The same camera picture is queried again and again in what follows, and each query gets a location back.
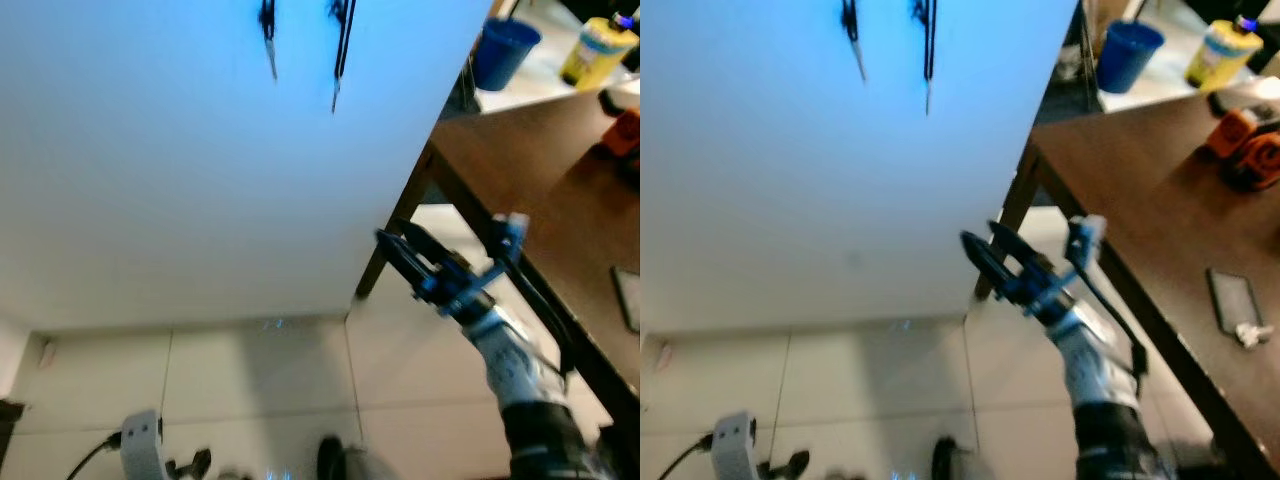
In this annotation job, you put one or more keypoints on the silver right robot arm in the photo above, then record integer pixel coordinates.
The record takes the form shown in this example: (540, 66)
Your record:
(1100, 375)
(520, 375)

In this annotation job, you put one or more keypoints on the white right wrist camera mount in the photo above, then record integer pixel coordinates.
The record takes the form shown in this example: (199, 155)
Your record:
(1086, 238)
(512, 235)

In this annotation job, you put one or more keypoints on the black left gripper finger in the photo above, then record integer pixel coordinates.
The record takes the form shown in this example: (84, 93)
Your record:
(790, 465)
(195, 465)

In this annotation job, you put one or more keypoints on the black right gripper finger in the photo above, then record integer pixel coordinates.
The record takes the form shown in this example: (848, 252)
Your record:
(408, 265)
(432, 250)
(993, 266)
(1022, 252)

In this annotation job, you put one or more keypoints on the small black object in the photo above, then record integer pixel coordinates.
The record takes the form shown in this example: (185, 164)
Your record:
(612, 101)
(1225, 101)

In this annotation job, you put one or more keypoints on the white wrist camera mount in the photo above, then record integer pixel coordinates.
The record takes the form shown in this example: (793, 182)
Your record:
(512, 235)
(1086, 238)
(733, 440)
(140, 440)

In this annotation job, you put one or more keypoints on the silver key on black hook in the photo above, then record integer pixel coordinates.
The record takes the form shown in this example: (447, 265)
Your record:
(851, 35)
(268, 35)

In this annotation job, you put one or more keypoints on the yellow plastic bottle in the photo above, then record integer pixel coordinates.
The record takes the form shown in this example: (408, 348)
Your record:
(1222, 52)
(598, 52)

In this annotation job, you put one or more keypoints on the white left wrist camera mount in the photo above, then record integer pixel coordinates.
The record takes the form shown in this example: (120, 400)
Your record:
(733, 440)
(140, 440)

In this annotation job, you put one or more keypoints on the blue plastic bucket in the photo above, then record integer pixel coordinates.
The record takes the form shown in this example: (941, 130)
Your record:
(503, 55)
(1128, 58)

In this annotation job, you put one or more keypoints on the grey black robot right leg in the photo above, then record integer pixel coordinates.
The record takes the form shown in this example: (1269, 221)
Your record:
(948, 462)
(335, 460)

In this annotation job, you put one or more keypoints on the black bin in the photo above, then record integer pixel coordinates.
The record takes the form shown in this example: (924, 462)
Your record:
(8, 425)

